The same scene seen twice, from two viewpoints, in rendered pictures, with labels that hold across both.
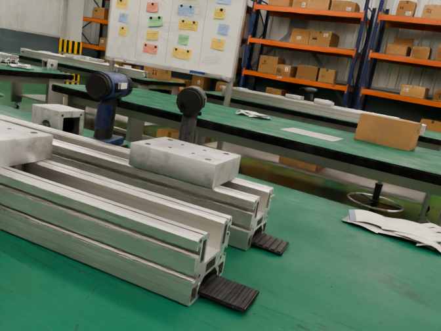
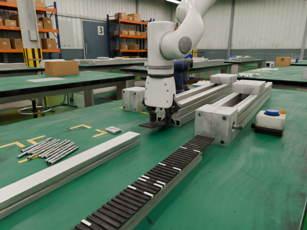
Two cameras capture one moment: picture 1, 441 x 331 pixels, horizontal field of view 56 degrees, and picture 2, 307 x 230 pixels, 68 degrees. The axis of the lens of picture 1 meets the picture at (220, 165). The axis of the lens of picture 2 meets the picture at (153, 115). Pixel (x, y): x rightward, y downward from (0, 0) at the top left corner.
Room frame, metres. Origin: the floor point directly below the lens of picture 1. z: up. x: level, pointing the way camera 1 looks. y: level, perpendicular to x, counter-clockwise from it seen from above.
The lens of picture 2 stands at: (0.83, 1.46, 1.04)
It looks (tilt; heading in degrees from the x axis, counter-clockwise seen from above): 16 degrees down; 281
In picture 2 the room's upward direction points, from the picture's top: straight up
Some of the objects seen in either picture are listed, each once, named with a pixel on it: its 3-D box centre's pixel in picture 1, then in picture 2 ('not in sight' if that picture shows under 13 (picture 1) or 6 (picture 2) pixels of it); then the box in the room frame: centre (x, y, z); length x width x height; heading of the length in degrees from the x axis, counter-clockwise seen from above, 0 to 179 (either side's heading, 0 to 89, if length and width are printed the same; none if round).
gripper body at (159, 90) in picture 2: not in sight; (160, 89); (0.96, 0.72, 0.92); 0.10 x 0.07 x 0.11; 158
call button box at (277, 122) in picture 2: not in sight; (267, 122); (0.60, 0.67, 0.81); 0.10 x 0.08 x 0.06; 158
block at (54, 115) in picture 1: (54, 124); (139, 99); (1.10, 0.47, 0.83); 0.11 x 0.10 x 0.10; 155
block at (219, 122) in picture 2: not in sight; (219, 124); (0.77, 0.78, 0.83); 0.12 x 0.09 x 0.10; 158
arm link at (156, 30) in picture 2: not in sight; (161, 44); (0.96, 0.72, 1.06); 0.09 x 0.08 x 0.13; 136
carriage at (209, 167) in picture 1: (184, 167); (223, 81); (0.70, 0.06, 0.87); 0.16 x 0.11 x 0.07; 68
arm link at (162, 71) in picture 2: not in sight; (160, 70); (0.96, 0.72, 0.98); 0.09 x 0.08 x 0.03; 158
